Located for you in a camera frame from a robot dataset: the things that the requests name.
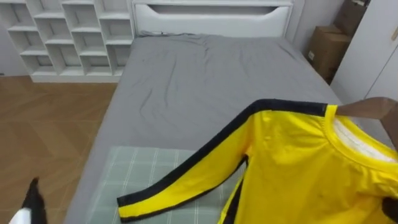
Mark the white cubby shelf unit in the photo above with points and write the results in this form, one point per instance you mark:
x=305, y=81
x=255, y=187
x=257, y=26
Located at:
x=74, y=37

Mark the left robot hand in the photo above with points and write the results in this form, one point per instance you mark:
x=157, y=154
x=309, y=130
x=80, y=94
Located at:
x=33, y=202

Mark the yellow shirt with black stripes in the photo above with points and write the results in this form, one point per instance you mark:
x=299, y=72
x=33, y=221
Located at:
x=295, y=161

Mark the green plaid blanket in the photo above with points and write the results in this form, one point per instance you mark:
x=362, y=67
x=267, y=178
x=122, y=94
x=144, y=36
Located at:
x=140, y=180

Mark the white wardrobe cabinet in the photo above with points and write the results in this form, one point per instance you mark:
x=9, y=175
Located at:
x=370, y=59

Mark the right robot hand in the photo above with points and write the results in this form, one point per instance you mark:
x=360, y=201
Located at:
x=393, y=130

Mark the grey bed with white headboard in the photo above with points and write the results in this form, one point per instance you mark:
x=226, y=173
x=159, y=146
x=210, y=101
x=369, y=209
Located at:
x=192, y=84

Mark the large brown cardboard box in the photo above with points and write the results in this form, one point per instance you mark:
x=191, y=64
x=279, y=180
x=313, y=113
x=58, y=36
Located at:
x=326, y=51

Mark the dark brown cardboard box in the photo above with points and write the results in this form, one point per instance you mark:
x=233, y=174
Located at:
x=349, y=15

